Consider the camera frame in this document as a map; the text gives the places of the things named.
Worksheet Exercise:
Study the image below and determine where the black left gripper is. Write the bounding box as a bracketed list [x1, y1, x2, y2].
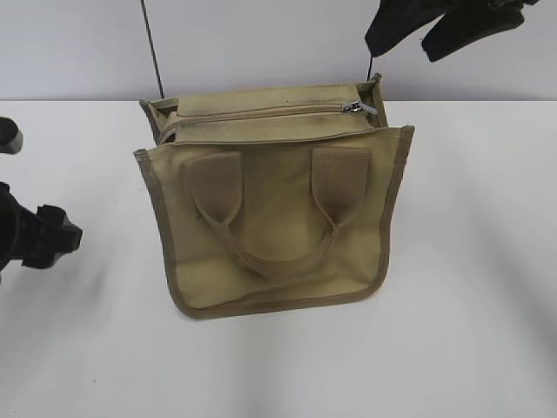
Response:
[0, 117, 83, 270]

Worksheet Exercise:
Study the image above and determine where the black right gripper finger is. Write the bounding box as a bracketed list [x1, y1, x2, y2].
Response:
[421, 6, 525, 62]
[365, 0, 448, 56]

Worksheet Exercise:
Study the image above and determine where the silver zipper pull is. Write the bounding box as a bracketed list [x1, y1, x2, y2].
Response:
[342, 101, 377, 115]

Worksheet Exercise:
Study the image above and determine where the yellow canvas bag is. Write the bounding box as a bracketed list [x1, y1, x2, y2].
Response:
[135, 74, 414, 319]

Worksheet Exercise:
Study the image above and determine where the black cord left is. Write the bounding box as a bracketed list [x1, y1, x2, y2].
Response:
[138, 0, 166, 99]

